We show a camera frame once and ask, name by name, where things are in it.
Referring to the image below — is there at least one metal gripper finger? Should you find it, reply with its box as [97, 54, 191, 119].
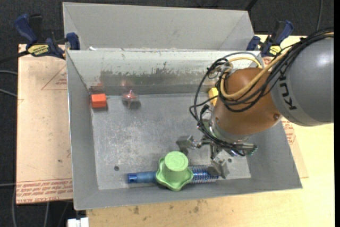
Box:
[209, 157, 230, 179]
[176, 134, 199, 155]

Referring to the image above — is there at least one green plastic cup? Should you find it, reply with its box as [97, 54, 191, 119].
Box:
[155, 150, 194, 192]

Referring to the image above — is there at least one grey metal bin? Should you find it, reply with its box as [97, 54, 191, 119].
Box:
[62, 2, 303, 211]

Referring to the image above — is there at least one yellow block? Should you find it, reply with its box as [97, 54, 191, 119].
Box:
[208, 87, 221, 107]

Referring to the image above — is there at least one blue ribbed tool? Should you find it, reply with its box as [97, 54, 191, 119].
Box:
[126, 164, 220, 185]

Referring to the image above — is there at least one clear pink glass thing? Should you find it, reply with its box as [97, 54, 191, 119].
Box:
[121, 89, 142, 110]

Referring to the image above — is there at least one orange block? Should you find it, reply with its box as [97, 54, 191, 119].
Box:
[90, 93, 108, 109]

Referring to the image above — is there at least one brown cardboard board, red print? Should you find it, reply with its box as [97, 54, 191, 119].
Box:
[15, 44, 309, 205]

